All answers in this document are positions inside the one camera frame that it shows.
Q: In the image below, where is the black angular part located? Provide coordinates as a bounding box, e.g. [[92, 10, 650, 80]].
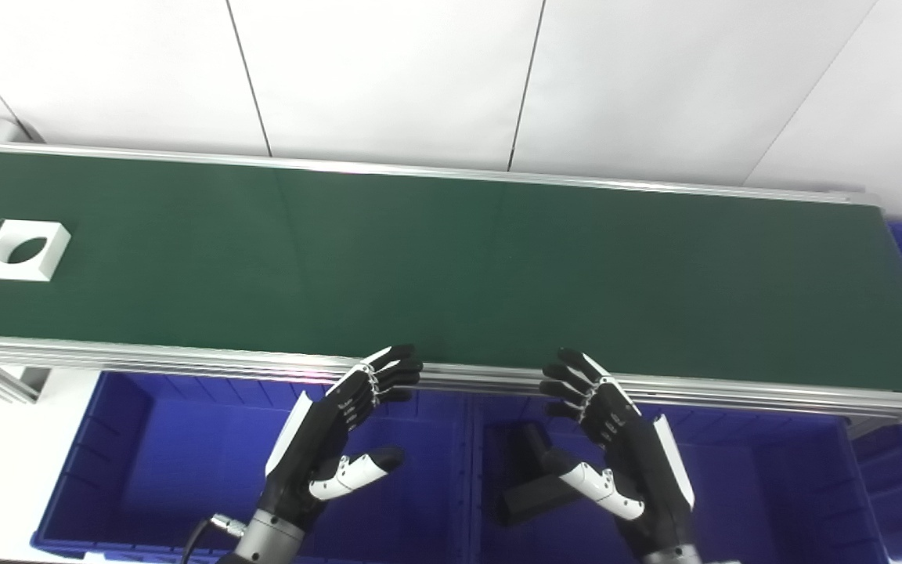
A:
[[496, 423, 585, 527]]

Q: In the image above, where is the green conveyor belt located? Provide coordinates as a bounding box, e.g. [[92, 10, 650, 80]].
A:
[[0, 149, 902, 396], [0, 139, 902, 428]]

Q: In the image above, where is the aluminium conveyor leg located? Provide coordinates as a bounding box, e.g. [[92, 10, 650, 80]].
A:
[[0, 364, 51, 404]]

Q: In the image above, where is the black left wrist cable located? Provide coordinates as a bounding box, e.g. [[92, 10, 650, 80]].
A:
[[181, 513, 248, 564]]

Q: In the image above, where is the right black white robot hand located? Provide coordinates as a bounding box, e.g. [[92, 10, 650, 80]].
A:
[[539, 347, 696, 559]]

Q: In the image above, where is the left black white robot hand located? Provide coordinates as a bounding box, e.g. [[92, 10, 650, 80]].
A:
[[251, 343, 425, 533]]

